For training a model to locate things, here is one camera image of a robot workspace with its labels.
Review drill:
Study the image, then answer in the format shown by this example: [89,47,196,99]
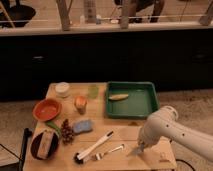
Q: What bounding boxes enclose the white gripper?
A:
[127,129,151,156]

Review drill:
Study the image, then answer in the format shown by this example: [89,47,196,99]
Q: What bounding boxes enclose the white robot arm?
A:
[130,106,213,162]

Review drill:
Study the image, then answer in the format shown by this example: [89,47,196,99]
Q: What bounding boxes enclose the beige folded towel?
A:
[37,130,54,159]

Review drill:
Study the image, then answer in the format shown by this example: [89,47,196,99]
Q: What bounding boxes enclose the green plastic tray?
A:
[105,81,159,119]

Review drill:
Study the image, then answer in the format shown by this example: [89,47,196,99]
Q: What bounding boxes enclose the yellow banana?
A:
[109,94,129,101]

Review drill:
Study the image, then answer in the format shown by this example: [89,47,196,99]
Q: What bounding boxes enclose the blue sponge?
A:
[73,120,93,134]

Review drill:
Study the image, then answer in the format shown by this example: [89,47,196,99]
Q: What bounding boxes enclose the black white brush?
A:
[74,131,114,164]

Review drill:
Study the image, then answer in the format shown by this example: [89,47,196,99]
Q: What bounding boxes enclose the green translucent cup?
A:
[87,84,99,99]

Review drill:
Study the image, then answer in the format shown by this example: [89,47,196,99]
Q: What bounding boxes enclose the dark grape bunch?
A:
[61,119,74,144]

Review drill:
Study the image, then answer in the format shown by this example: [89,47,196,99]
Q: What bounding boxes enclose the orange capped cup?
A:
[74,96,87,114]

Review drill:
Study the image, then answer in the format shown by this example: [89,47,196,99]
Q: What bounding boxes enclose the green pepper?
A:
[45,121,62,138]

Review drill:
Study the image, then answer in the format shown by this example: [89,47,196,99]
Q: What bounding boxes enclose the white round container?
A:
[55,82,70,98]

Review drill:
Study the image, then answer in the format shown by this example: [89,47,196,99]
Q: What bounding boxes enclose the orange bowl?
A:
[33,99,62,122]

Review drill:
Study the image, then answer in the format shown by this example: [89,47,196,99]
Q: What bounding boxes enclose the black round plate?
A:
[30,131,59,160]

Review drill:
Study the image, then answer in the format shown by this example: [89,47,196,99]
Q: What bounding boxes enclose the black stand left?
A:
[18,128,32,171]

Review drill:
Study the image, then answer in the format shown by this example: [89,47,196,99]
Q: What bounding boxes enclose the black cable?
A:
[169,138,198,171]

